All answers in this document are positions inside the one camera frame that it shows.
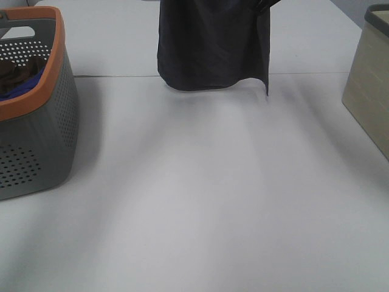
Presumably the grey basket with orange rim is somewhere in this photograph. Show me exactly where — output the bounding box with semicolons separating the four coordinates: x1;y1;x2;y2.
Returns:
1;7;79;200

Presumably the blue towel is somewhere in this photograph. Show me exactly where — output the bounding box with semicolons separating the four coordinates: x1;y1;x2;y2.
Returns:
1;68;44;101

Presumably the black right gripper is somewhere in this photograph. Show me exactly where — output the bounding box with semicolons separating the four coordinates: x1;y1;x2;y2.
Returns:
255;0;280;14

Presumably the brown towel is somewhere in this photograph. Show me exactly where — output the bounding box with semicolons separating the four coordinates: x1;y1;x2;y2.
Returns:
1;56;46;94

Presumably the beige bin with grey rim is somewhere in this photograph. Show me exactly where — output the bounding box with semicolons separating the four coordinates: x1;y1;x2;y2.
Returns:
342;4;388;158

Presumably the dark navy towel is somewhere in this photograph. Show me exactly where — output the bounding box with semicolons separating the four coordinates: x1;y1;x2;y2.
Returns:
157;0;271;91

